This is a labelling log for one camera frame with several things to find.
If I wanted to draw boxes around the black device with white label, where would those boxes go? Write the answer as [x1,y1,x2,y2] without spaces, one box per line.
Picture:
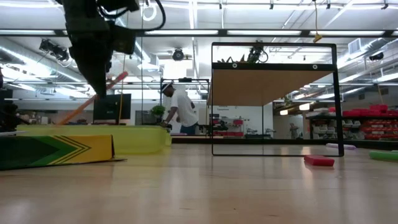
[247,39,269,64]

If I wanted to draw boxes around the black table frame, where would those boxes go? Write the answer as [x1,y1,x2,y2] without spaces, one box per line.
[171,138,398,149]

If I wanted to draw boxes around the purple pen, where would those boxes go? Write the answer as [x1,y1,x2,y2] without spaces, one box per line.
[325,142,358,151]

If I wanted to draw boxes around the orange pencil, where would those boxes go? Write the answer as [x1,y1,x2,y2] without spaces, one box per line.
[57,71,129,126]

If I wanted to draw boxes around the yellow transparent pencil case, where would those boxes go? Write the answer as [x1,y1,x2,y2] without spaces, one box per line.
[17,124,173,156]

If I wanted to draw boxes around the potted succulent plant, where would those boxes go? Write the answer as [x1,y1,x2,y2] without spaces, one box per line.
[217,53,249,64]

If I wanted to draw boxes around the black background rig frame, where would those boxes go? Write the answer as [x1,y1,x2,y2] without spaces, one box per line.
[159,77,211,135]

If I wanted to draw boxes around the person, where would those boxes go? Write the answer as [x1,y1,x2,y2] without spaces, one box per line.
[159,81,199,136]
[289,122,300,140]

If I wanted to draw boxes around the black monitor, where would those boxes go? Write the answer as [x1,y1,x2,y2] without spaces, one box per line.
[93,93,132,122]

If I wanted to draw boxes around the round black ceiling camera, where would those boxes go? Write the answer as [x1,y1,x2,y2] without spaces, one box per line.
[172,47,185,62]

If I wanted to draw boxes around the yellow hanging plug cord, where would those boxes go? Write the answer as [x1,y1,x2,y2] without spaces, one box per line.
[312,0,324,44]

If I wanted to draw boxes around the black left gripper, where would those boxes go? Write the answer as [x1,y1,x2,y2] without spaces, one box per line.
[57,0,141,98]

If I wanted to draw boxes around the wooden shelf riser black frame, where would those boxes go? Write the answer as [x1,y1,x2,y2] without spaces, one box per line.
[211,42,345,157]

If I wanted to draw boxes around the shelving with red bins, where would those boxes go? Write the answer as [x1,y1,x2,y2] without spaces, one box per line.
[306,104,398,141]

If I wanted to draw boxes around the red eraser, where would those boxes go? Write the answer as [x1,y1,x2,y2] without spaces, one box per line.
[303,154,336,167]

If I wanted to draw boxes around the green background potted plant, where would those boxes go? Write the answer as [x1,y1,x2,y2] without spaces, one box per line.
[150,105,167,118]

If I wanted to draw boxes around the green yellow crayon box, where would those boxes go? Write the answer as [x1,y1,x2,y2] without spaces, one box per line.
[0,134,127,171]

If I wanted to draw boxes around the red tool cart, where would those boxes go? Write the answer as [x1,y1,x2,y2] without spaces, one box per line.
[210,113,245,138]

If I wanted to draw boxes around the black ceiling mounted device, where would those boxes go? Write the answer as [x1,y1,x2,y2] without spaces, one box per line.
[39,39,71,62]

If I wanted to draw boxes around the white looped hanging cable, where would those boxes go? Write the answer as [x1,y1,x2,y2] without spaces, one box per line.
[141,0,157,22]

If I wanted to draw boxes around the green marker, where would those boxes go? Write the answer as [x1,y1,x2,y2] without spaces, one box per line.
[369,150,398,162]

